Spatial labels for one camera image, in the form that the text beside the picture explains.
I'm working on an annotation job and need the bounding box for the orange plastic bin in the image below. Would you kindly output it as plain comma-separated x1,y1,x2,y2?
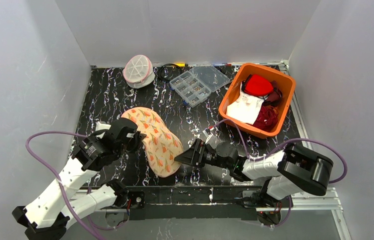
219,63,296,139

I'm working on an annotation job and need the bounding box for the white round mesh laundry bag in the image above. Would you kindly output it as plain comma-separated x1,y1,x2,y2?
122,54,155,89

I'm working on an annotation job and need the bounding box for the red bra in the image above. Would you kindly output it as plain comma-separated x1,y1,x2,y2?
241,74,274,97

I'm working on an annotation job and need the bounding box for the white cloth garment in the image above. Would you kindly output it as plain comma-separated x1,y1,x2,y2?
226,89,264,125

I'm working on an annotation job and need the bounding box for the floral mesh laundry bag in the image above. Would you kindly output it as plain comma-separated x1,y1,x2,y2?
121,107,184,178

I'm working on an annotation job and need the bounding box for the black coiled cable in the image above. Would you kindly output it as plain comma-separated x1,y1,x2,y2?
157,63,185,83

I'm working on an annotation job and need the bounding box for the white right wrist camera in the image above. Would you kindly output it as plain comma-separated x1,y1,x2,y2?
202,126,217,145

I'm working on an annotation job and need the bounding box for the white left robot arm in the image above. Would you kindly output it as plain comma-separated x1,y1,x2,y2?
12,118,146,240

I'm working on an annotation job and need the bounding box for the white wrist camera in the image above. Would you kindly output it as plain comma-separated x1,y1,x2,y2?
202,126,217,145
93,121,111,139

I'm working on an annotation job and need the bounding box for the dark red lace garment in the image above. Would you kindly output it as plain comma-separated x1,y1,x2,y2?
252,106,278,132

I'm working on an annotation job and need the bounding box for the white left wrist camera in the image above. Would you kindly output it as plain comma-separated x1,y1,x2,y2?
93,121,111,139

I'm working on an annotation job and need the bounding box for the clear plastic screw organizer box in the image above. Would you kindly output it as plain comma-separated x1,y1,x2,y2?
169,64,232,108

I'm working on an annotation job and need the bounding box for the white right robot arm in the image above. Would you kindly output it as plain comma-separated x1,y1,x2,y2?
175,139,333,205

